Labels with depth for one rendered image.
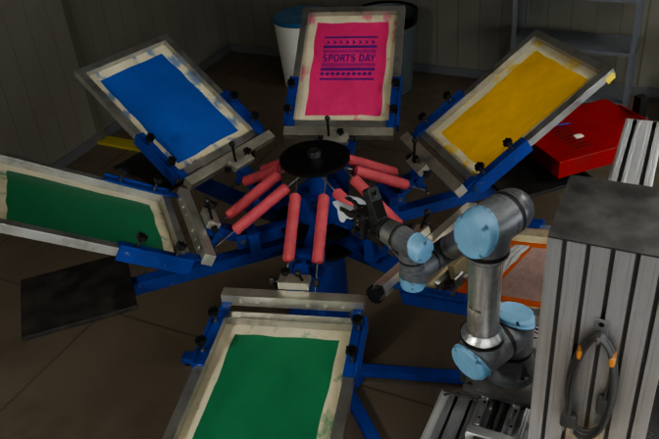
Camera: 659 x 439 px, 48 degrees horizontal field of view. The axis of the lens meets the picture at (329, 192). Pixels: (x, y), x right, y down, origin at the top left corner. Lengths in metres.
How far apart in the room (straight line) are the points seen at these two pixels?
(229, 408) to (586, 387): 1.34
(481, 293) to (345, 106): 2.23
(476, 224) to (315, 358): 1.17
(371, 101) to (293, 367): 1.72
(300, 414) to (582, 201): 1.35
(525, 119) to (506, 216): 1.74
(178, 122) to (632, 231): 2.73
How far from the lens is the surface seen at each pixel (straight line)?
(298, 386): 2.70
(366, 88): 4.04
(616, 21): 6.83
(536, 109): 3.55
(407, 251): 2.08
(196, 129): 3.87
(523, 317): 2.15
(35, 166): 3.34
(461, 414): 2.30
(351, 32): 4.27
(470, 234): 1.82
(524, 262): 2.95
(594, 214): 1.61
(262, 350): 2.86
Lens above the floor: 2.91
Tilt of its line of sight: 32 degrees down
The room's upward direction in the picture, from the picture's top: 5 degrees counter-clockwise
